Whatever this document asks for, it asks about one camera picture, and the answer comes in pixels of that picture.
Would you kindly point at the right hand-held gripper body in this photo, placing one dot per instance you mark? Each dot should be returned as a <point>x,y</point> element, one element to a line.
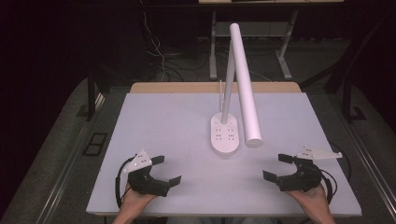
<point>306,179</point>

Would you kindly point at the black metal stand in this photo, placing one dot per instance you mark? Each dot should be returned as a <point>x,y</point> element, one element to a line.
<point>91,99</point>
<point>346,99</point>

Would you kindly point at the person's right hand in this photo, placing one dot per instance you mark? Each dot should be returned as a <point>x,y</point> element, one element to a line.
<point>313,202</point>

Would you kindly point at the person's left hand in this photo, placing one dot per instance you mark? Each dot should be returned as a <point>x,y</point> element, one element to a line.
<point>134,202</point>

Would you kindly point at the metal floor rail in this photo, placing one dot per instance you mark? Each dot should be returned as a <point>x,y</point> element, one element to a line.
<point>59,183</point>
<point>376,183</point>

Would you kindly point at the white table mat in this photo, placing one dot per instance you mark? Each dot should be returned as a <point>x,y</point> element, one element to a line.
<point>174,130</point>

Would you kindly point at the grey metal desk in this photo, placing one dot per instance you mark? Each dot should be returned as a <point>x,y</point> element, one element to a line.
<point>212,62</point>

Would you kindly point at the black rectangular floor frame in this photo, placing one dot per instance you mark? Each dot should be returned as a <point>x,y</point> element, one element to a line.
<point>88,144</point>

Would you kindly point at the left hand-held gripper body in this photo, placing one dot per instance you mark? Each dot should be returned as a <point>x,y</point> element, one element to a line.
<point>146,183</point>

